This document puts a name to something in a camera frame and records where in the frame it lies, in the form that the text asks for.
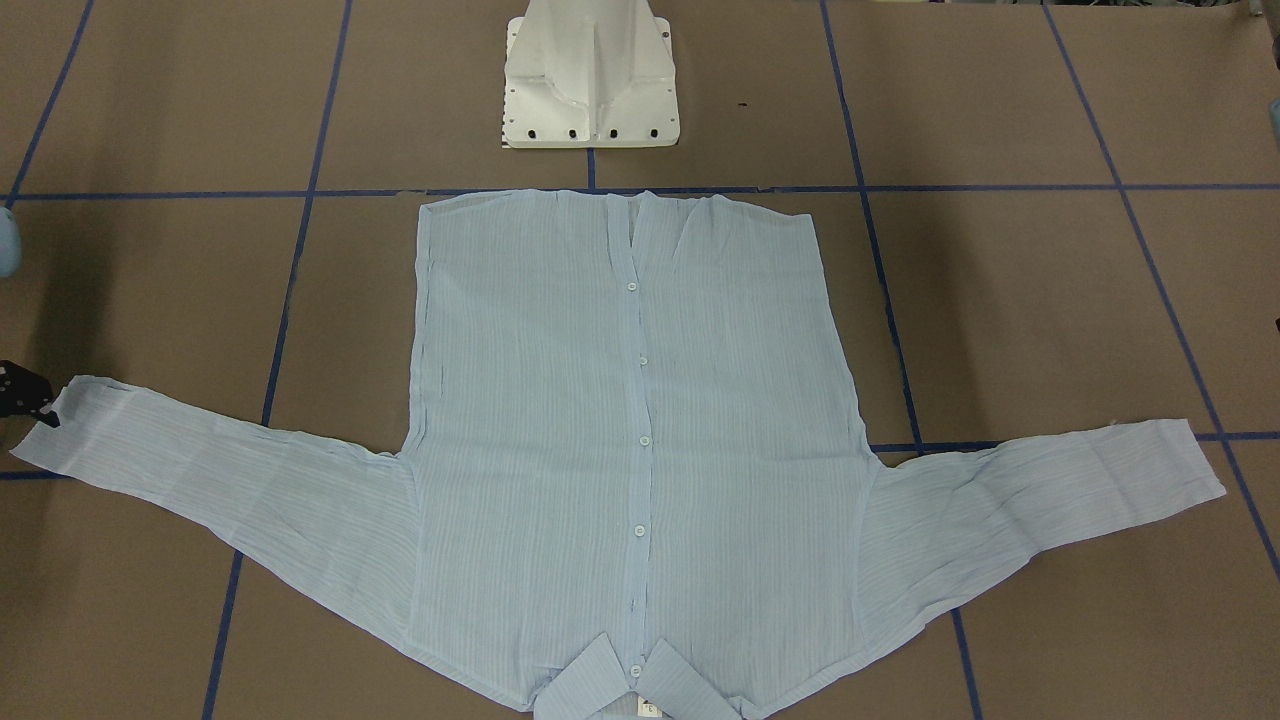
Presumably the light blue button shirt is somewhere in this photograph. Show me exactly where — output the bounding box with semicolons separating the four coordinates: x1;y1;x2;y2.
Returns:
14;190;1225;719

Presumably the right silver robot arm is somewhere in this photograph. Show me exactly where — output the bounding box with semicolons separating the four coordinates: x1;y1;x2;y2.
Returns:
0;208;23;278

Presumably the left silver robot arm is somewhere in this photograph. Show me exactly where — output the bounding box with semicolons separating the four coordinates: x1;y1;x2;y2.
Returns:
1267;97;1280;147

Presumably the white camera column base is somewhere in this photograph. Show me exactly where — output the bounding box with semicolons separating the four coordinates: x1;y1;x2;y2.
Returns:
500;1;681;149

